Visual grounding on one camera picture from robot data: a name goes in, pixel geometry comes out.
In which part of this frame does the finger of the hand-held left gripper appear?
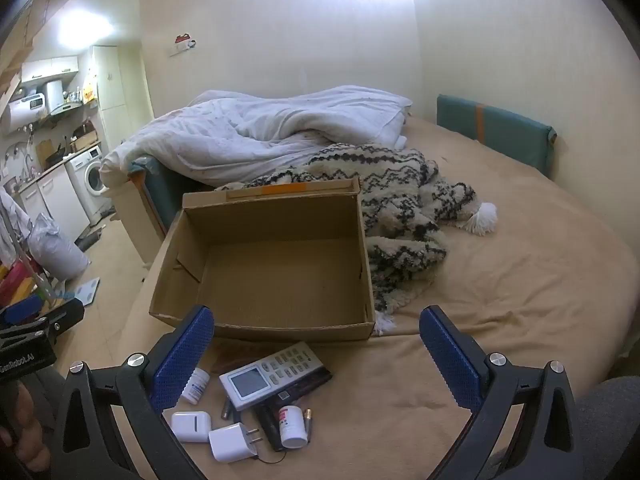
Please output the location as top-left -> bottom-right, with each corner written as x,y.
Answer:
27,298 -> 86,347
0,294 -> 44,327

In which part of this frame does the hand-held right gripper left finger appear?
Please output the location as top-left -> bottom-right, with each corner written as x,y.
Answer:
49,305 -> 216,480

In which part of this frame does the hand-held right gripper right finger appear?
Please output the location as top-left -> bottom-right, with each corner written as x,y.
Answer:
419,305 -> 601,480

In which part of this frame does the white pill bottle blue label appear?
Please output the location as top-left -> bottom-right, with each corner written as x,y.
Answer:
180,367 -> 211,406

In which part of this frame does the white earbuds case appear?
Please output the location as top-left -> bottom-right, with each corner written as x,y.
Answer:
170,411 -> 212,443

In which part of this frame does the white charger plug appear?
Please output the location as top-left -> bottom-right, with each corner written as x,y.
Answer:
208,422 -> 263,463

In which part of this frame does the white remote control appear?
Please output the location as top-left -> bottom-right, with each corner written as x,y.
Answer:
218,341 -> 325,412

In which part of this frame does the black flashlight with lanyard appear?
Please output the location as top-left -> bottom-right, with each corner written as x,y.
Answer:
247,402 -> 288,466

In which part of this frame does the cardboard box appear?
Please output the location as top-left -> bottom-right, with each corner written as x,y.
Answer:
149,177 -> 377,343

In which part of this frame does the black power bank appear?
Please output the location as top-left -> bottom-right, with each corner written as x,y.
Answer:
264,367 -> 333,406

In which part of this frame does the white bottle red label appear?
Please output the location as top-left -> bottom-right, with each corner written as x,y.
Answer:
278,405 -> 308,448

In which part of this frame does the person's left hand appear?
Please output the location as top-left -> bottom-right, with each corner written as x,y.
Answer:
0,385 -> 52,476

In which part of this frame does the red yellow plastic object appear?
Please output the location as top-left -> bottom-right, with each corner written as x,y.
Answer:
0,260 -> 48,306

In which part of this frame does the bathroom scale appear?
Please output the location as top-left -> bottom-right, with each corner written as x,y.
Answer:
62,276 -> 101,308

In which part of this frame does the white plastic bag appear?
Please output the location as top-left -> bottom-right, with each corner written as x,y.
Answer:
27,212 -> 91,281

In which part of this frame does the white hanging cloth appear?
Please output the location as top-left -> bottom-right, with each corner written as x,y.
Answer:
0,190 -> 32,267

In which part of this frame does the white kitchen base cabinet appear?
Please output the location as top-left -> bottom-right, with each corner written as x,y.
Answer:
17,162 -> 78,243

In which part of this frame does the white washing machine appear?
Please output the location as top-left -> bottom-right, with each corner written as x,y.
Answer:
65,146 -> 113,226

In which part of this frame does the teal bed side cushion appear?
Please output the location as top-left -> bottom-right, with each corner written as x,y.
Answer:
127,160 -> 216,238

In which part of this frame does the beige black patterned fleece blanket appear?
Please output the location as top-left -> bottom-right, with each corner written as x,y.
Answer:
215,143 -> 499,336

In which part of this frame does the small brown cardboard carton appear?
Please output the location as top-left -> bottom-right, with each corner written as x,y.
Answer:
72,127 -> 99,152

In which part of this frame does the white water heater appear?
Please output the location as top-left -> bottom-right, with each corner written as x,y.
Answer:
6,94 -> 49,133

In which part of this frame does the range hood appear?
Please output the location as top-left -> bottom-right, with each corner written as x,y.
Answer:
45,80 -> 83,117

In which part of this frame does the tall white cupboard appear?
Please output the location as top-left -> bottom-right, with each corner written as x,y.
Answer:
91,45 -> 146,151

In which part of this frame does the teal headboard cushion orange stripe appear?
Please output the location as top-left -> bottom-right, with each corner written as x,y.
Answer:
436,94 -> 557,179

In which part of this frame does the white duvet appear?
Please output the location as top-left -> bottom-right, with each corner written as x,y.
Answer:
99,85 -> 413,188

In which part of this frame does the white wall cabinet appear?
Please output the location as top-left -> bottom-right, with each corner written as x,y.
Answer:
21,55 -> 80,82

